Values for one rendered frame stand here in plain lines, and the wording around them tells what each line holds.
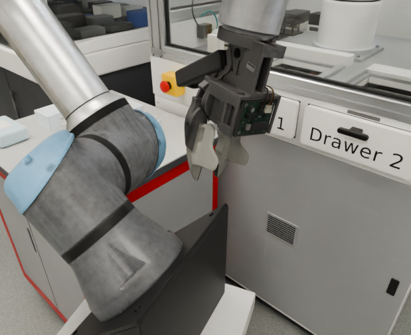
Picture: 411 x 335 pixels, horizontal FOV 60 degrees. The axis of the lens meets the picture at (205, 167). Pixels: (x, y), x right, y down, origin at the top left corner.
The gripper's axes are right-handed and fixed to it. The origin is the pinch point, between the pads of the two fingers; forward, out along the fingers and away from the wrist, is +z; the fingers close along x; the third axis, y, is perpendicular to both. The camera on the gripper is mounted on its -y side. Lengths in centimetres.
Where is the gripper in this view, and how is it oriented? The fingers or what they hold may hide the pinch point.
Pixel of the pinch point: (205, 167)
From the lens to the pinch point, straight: 53.7
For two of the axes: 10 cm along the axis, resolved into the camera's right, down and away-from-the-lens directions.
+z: -2.0, 8.7, 4.6
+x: 8.0, -1.3, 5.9
